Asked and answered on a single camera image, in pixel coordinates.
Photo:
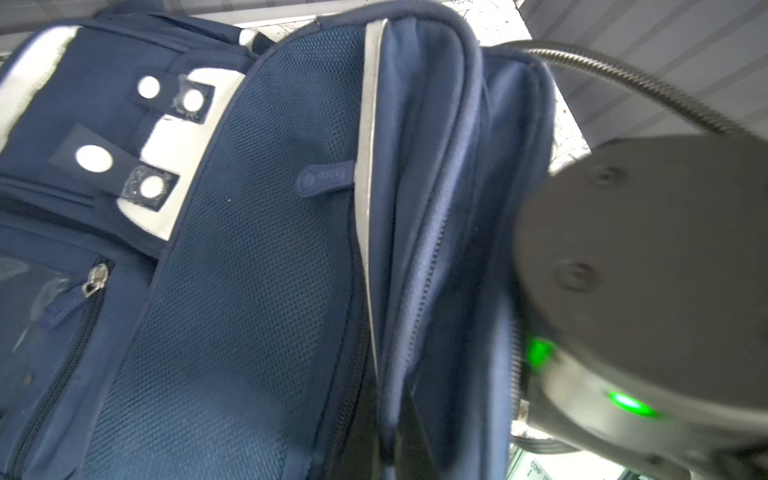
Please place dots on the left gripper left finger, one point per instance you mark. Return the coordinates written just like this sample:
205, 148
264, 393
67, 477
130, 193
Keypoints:
359, 457

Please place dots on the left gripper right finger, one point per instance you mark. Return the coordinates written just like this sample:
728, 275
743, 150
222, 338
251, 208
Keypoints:
413, 458

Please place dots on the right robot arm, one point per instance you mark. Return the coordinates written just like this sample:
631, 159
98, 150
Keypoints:
644, 265

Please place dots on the navy blue student backpack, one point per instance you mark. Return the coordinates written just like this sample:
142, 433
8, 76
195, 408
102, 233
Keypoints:
212, 241

